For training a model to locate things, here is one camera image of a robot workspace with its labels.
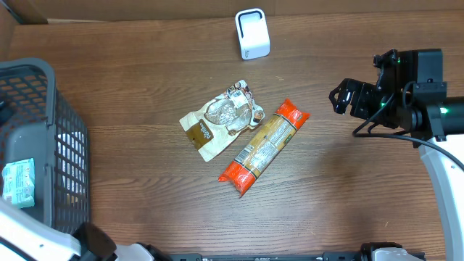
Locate white barcode scanner stand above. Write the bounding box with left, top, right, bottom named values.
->
left=235, top=8, right=270, bottom=60

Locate teal wipes packet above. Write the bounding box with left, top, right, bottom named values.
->
left=1, top=158, right=36, bottom=209

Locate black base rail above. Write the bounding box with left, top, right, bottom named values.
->
left=170, top=252, right=374, bottom=261

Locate orange spaghetti package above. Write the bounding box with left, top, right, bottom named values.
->
left=218, top=99, right=310, bottom=196

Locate grey plastic shopping basket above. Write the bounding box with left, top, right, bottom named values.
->
left=1, top=58, right=91, bottom=233

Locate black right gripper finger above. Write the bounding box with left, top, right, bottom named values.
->
left=328, top=90, right=344, bottom=115
left=330, top=78, right=357, bottom=95

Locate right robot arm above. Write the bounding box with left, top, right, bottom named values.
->
left=328, top=49, right=463, bottom=261

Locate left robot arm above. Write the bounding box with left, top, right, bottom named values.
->
left=1, top=199, right=172, bottom=261

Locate beige cookie pouch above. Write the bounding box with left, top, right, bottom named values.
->
left=179, top=80, right=265, bottom=162

